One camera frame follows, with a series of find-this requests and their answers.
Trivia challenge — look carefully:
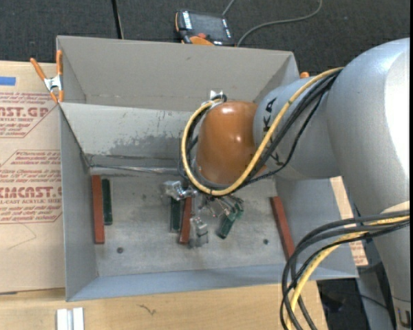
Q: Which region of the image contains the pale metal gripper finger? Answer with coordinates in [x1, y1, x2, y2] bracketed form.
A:
[162, 179, 198, 201]
[189, 216, 209, 249]

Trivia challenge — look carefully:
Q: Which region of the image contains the red-brown flat block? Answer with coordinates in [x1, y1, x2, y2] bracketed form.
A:
[91, 175, 106, 245]
[178, 196, 193, 245]
[269, 195, 296, 261]

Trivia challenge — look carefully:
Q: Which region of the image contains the dark green flat block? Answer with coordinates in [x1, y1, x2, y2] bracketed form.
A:
[101, 178, 114, 226]
[169, 197, 182, 234]

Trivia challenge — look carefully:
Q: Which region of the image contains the grey metal bin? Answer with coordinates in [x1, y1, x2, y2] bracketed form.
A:
[56, 35, 359, 303]

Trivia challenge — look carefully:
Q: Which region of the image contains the brown cardboard board, red print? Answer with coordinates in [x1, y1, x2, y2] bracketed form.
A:
[0, 59, 67, 297]

